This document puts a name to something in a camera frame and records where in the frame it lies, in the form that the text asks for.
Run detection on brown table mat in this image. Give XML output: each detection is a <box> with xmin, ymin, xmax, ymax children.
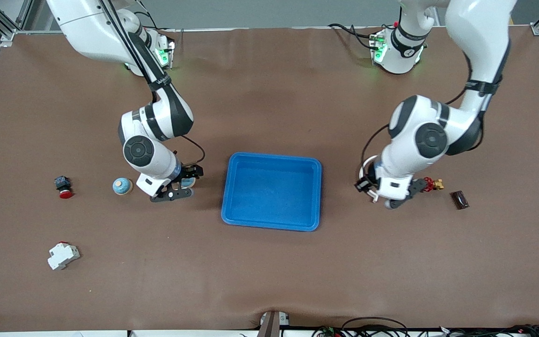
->
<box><xmin>0</xmin><ymin>26</ymin><xmax>539</xmax><ymax>334</ymax></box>

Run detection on brass valve red handwheel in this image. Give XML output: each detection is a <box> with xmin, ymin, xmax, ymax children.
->
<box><xmin>422</xmin><ymin>176</ymin><xmax>444</xmax><ymax>193</ymax></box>

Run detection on white circuit breaker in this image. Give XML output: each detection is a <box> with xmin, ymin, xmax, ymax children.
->
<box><xmin>47</xmin><ymin>242</ymin><xmax>81</xmax><ymax>271</ymax></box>

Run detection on blue-bodied red push button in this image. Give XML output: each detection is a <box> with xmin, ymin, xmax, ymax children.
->
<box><xmin>54</xmin><ymin>176</ymin><xmax>74</xmax><ymax>199</ymax></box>

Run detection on grey metal post bracket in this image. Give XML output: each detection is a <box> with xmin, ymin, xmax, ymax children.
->
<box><xmin>258</xmin><ymin>311</ymin><xmax>291</xmax><ymax>337</ymax></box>

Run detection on blue plastic tray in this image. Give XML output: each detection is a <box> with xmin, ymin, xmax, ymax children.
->
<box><xmin>221</xmin><ymin>152</ymin><xmax>322</xmax><ymax>232</ymax></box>

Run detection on black left base cables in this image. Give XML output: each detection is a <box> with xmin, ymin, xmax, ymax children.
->
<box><xmin>328</xmin><ymin>22</ymin><xmax>382</xmax><ymax>50</ymax></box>

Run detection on black cable bundle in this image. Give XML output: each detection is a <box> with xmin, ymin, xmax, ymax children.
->
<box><xmin>452</xmin><ymin>324</ymin><xmax>539</xmax><ymax>337</ymax></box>

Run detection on white curved pipe clamp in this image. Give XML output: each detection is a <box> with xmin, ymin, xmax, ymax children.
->
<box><xmin>361</xmin><ymin>156</ymin><xmax>380</xmax><ymax>203</ymax></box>

